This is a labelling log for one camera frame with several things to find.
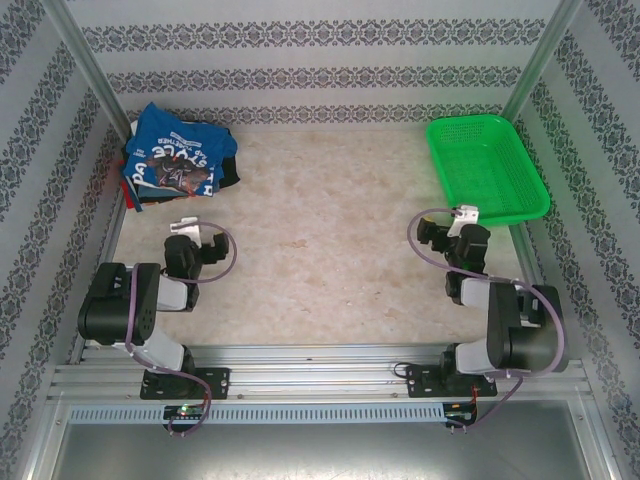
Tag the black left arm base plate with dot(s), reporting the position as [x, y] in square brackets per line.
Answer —
[215, 382]

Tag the grey-blue t-shirt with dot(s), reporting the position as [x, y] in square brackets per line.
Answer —
[150, 192]

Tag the left controller board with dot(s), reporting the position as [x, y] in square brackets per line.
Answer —
[185, 412]

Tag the aluminium frame post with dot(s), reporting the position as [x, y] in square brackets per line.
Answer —
[85, 65]
[542, 55]

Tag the aluminium mounting rail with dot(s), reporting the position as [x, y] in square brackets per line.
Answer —
[310, 372]

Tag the green plastic basket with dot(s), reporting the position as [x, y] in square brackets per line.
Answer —
[487, 170]

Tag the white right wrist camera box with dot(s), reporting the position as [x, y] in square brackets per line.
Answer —
[467, 215]

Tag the right controller board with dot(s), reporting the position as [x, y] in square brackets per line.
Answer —
[460, 412]

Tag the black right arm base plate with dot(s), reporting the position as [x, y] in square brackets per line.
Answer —
[420, 382]

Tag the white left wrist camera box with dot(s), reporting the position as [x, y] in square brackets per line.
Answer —
[187, 227]

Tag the blue t-shirt with print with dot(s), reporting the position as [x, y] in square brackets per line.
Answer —
[170, 150]

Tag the aluminium side rail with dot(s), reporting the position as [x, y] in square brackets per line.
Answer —
[524, 250]
[114, 225]

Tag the controller board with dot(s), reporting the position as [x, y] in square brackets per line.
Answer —
[185, 412]
[460, 412]

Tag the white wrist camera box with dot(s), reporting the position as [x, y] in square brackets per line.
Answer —
[187, 227]
[467, 215]

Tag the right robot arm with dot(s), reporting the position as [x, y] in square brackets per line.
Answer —
[520, 330]

